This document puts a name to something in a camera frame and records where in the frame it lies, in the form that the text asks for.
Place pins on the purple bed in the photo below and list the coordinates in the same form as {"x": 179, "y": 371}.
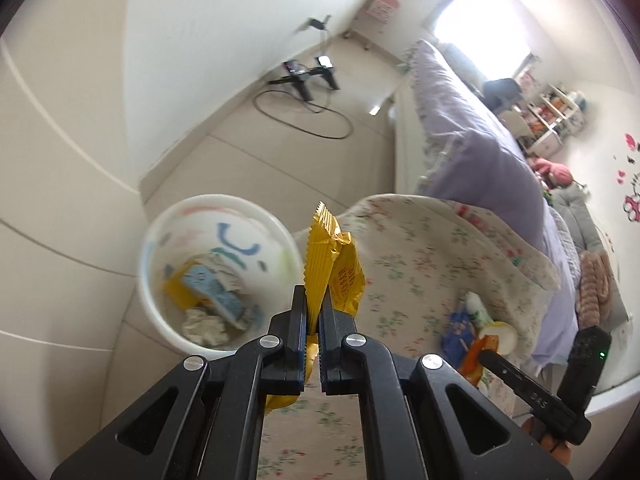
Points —
{"x": 465, "y": 135}

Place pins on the white bed frame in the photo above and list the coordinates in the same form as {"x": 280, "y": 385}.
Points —
{"x": 407, "y": 145}

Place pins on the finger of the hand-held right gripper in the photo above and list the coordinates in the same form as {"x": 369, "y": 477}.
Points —
{"x": 525, "y": 385}

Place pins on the brown fluffy blanket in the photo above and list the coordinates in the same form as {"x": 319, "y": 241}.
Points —
{"x": 592, "y": 290}

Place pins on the orange snack packet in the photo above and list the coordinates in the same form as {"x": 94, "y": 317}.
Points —
{"x": 475, "y": 360}

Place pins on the light blue packet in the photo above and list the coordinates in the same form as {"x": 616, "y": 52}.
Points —
{"x": 212, "y": 292}

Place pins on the grey cushion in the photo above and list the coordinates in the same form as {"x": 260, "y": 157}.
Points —
{"x": 575, "y": 215}

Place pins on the pink wall stickers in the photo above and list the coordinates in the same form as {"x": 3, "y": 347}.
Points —
{"x": 632, "y": 200}

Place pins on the white round cup lid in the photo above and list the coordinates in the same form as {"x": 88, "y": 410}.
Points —
{"x": 500, "y": 337}

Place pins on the black tripod stand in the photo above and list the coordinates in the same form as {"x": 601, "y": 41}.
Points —
{"x": 305, "y": 77}

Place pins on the floral cloth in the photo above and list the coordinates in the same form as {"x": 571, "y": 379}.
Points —
{"x": 415, "y": 270}

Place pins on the window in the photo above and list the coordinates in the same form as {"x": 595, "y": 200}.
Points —
{"x": 480, "y": 25}

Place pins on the crumpled white tissue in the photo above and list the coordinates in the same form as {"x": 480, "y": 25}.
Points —
{"x": 202, "y": 327}

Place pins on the small yellow wrapper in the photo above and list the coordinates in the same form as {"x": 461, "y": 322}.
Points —
{"x": 175, "y": 290}

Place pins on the white bin with blue print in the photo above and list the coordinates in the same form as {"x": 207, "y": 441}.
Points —
{"x": 240, "y": 230}

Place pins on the white toy shelf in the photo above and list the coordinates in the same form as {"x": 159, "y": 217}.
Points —
{"x": 552, "y": 115}

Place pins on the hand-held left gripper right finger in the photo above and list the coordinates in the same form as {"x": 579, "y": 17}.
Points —
{"x": 327, "y": 355}

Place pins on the blue snack packet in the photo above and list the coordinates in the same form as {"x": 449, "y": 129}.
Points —
{"x": 457, "y": 335}

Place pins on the person's right hand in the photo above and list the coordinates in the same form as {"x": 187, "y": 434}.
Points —
{"x": 557, "y": 452}

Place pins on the white and green wrapper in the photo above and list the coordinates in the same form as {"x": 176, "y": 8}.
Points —
{"x": 480, "y": 310}

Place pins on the pink plush toy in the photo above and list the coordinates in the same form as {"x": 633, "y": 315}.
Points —
{"x": 552, "y": 170}

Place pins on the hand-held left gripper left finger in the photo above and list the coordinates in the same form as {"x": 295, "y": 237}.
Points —
{"x": 301, "y": 360}

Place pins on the yellow snack wrapper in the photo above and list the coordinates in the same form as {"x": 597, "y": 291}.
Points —
{"x": 345, "y": 270}

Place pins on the cream wardrobe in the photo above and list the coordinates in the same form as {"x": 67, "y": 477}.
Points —
{"x": 60, "y": 210}

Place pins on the dark chair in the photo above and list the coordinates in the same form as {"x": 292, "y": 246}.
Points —
{"x": 502, "y": 92}

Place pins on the wall charger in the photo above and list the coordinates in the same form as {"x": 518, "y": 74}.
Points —
{"x": 320, "y": 23}

